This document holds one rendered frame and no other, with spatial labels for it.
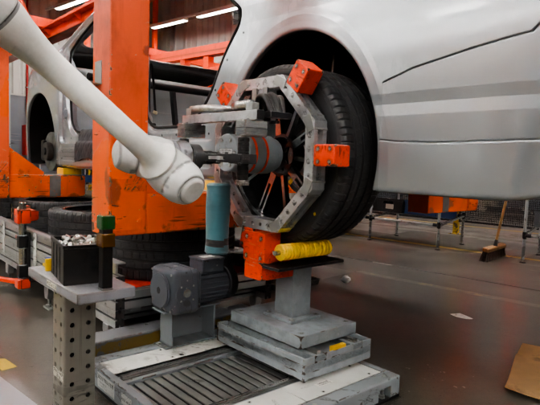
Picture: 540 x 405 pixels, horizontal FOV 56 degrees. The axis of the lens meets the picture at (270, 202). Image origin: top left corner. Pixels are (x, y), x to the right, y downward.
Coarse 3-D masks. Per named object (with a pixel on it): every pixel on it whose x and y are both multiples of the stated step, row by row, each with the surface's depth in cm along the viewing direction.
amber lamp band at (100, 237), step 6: (96, 234) 143; (102, 234) 140; (108, 234) 141; (114, 234) 143; (96, 240) 143; (102, 240) 140; (108, 240) 141; (114, 240) 143; (102, 246) 140; (108, 246) 142; (114, 246) 143
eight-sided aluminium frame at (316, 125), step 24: (240, 96) 190; (288, 96) 171; (312, 120) 163; (216, 144) 202; (312, 144) 164; (216, 168) 203; (312, 168) 164; (312, 192) 166; (240, 216) 192; (288, 216) 172
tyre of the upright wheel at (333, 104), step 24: (264, 72) 193; (288, 72) 183; (312, 96) 174; (336, 96) 169; (360, 96) 179; (336, 120) 167; (360, 120) 172; (360, 144) 170; (336, 168) 167; (360, 168) 170; (240, 192) 206; (336, 192) 168; (360, 192) 175; (312, 216) 176; (336, 216) 176; (360, 216) 184; (288, 240) 185; (312, 240) 190
